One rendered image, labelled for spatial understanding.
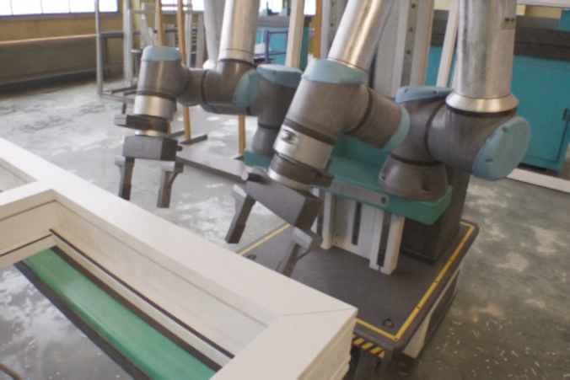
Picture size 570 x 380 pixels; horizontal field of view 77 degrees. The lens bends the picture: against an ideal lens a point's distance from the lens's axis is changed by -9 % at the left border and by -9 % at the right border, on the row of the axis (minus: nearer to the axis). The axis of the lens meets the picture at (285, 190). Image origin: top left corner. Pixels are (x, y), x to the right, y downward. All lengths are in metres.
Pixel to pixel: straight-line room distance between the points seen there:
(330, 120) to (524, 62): 3.25
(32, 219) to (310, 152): 0.40
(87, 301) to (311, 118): 0.39
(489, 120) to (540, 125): 2.96
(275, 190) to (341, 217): 0.87
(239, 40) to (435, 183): 0.60
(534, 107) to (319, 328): 3.57
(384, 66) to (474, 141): 0.49
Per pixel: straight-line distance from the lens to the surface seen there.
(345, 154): 1.28
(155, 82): 0.90
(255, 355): 0.28
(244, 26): 0.99
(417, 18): 1.18
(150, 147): 0.89
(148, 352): 0.39
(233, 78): 0.95
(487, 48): 0.85
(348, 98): 0.61
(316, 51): 2.79
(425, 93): 0.98
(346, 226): 1.48
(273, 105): 1.22
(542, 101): 3.78
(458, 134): 0.89
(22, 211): 0.58
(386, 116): 0.67
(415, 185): 1.02
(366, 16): 0.80
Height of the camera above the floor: 1.14
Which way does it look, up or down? 24 degrees down
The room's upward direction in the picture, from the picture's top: 1 degrees clockwise
